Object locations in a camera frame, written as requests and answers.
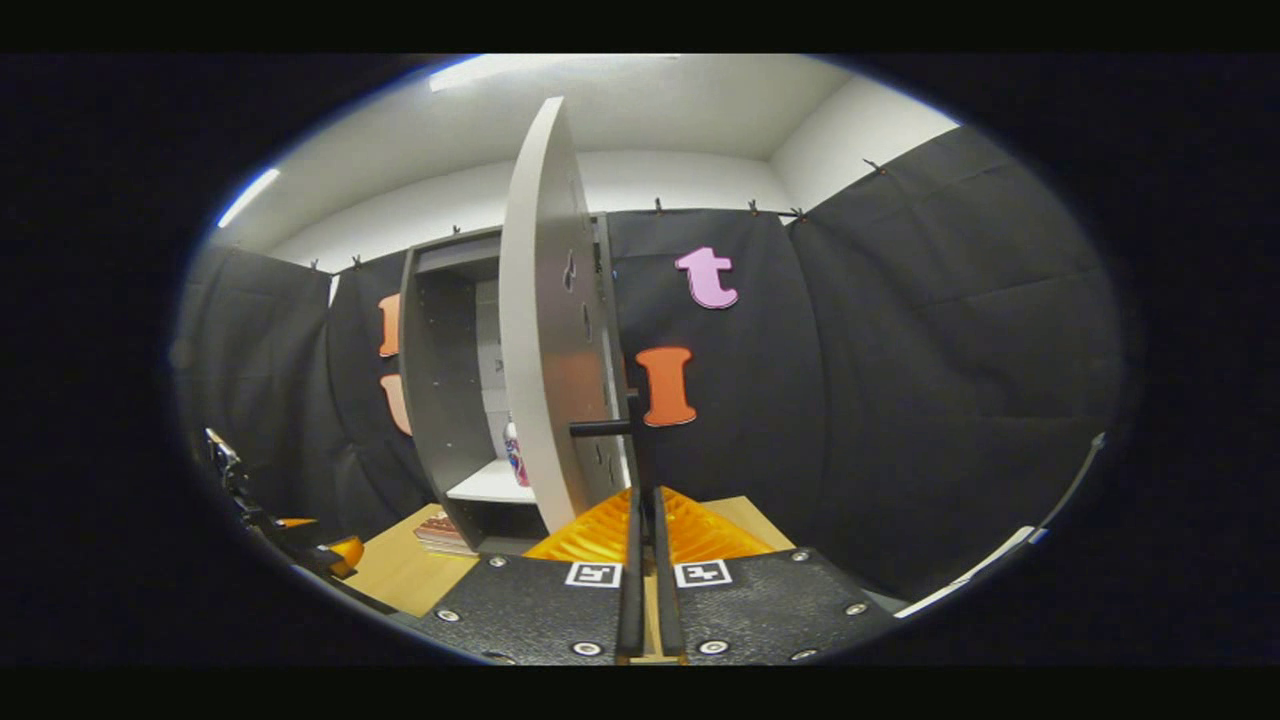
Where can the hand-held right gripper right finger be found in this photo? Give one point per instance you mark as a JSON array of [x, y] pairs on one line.
[[780, 610]]

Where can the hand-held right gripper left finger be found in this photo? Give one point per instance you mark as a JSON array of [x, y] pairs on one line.
[[520, 610]]

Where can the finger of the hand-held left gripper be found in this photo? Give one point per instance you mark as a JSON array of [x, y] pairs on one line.
[[348, 555], [296, 522]]

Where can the small bottle with grey cap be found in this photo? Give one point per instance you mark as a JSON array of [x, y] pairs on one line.
[[516, 460]]

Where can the grey cabinet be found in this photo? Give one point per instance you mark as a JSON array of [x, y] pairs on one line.
[[430, 400]]

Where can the beige cabinet door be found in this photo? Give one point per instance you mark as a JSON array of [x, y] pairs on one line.
[[540, 300]]

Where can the red cover book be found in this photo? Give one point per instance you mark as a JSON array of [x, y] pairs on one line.
[[440, 525]]

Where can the white board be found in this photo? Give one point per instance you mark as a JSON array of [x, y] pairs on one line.
[[960, 585]]

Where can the black backdrop cloth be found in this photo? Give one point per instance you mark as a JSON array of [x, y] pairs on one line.
[[900, 400]]

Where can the ceiling light panel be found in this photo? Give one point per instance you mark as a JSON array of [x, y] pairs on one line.
[[248, 196]]

